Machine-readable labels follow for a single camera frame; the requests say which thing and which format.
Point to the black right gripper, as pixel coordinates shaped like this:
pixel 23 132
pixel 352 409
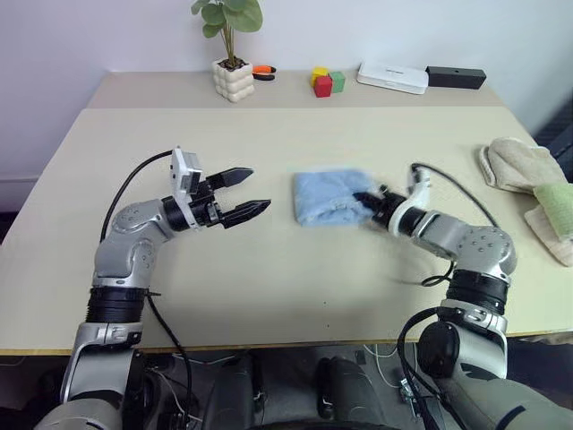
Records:
pixel 387 206

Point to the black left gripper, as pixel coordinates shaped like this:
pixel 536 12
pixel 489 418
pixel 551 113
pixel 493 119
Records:
pixel 206 210

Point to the light blue cloth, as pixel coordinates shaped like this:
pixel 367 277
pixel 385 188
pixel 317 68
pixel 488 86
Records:
pixel 327 197

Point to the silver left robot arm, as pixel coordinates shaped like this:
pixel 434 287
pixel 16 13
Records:
pixel 130 251

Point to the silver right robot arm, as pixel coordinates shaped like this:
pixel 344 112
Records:
pixel 479 246

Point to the rolled beige towel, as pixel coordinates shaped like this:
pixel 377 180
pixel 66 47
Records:
pixel 519 165

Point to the flat beige towel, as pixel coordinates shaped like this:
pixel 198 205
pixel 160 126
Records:
pixel 548 233

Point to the light green cloth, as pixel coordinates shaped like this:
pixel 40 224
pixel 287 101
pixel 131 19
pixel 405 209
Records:
pixel 557 210

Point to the cream bubble plant pot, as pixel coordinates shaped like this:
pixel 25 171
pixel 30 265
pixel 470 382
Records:
pixel 233 83

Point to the red cube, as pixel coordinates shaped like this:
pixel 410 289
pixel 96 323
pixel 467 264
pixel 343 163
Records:
pixel 323 87

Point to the green cube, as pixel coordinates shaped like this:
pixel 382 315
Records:
pixel 338 82

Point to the flat white box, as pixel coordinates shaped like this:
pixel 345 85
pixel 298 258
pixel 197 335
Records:
pixel 391 77

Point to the yellow cube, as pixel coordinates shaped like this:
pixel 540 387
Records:
pixel 318 72

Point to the long black box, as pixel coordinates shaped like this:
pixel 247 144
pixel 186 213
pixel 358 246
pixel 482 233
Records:
pixel 456 77

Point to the green leafy plant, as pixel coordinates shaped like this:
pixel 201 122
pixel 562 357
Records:
pixel 233 15

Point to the dark rounded shape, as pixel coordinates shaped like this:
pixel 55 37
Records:
pixel 342 389
pixel 237 389

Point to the metal table clamp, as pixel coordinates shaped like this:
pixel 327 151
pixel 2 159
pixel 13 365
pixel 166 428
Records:
pixel 408 389

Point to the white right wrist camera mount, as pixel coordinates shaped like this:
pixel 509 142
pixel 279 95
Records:
pixel 421 188

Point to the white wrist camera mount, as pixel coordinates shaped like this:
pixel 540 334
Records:
pixel 421 188
pixel 179 179

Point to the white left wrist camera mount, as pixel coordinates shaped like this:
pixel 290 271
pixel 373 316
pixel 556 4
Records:
pixel 179 179

